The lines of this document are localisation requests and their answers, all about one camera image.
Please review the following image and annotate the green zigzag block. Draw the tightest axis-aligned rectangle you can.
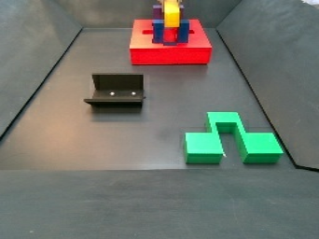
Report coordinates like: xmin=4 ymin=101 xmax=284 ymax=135
xmin=182 ymin=111 xmax=285 ymax=165

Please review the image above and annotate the yellow long bar block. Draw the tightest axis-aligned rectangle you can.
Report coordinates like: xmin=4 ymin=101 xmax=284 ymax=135
xmin=162 ymin=0 xmax=180 ymax=28

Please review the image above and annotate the black angle bracket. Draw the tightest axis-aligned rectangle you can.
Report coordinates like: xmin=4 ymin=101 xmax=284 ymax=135
xmin=84 ymin=73 xmax=144 ymax=105

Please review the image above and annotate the blue U-shaped block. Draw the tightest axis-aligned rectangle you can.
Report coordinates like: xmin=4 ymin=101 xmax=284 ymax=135
xmin=152 ymin=20 xmax=189 ymax=46

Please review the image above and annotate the red board base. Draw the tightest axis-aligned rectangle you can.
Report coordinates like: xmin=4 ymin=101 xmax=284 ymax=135
xmin=129 ymin=20 xmax=213 ymax=64

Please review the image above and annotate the purple block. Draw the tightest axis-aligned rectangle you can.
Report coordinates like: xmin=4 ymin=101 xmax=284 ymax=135
xmin=152 ymin=5 xmax=162 ymax=20

